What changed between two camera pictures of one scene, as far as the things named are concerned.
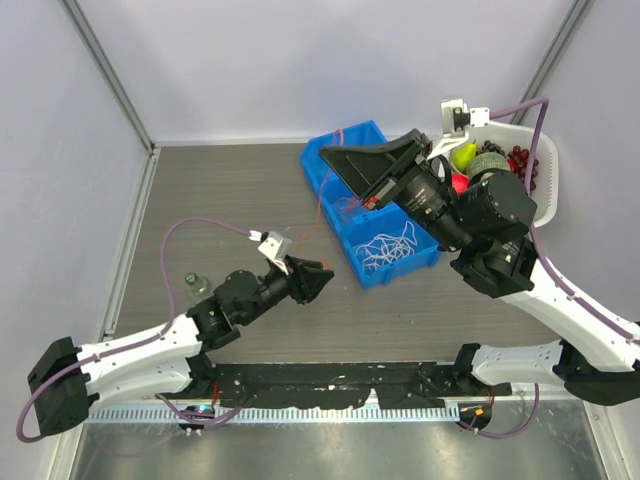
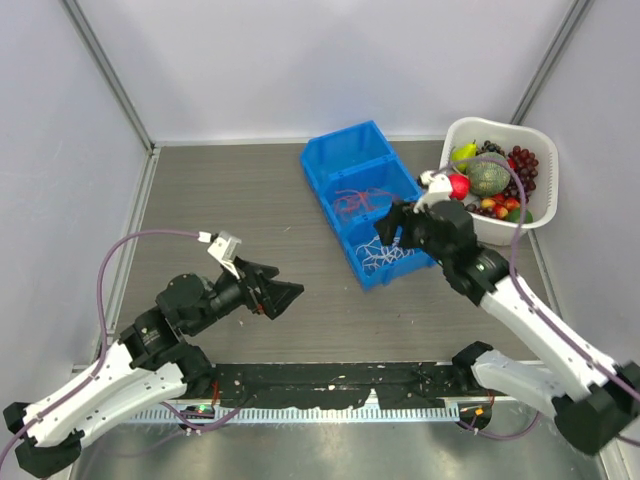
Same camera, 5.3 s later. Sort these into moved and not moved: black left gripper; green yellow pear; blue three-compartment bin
Moved: black left gripper
Not moved: blue three-compartment bin; green yellow pear
